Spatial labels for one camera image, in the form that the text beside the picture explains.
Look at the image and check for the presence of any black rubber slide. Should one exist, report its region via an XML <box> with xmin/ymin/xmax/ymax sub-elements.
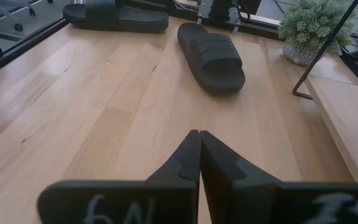
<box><xmin>177</xmin><ymin>22</ymin><xmax>247</xmax><ymax>96</ymax></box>
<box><xmin>62</xmin><ymin>0</ymin><xmax>170</xmax><ymax>34</ymax></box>

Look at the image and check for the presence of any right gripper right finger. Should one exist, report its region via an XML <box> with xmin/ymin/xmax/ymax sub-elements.
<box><xmin>200</xmin><ymin>130</ymin><xmax>358</xmax><ymax>224</ymax></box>

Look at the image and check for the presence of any small green potted plant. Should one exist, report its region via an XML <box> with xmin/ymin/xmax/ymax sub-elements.
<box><xmin>277</xmin><ymin>0</ymin><xmax>356</xmax><ymax>67</ymax></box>

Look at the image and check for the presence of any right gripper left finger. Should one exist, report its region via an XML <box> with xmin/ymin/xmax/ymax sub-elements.
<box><xmin>37</xmin><ymin>129</ymin><xmax>203</xmax><ymax>224</ymax></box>

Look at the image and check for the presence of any wooden shelf black metal frame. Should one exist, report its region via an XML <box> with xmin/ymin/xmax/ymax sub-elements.
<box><xmin>291</xmin><ymin>0</ymin><xmax>358</xmax><ymax>184</ymax></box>

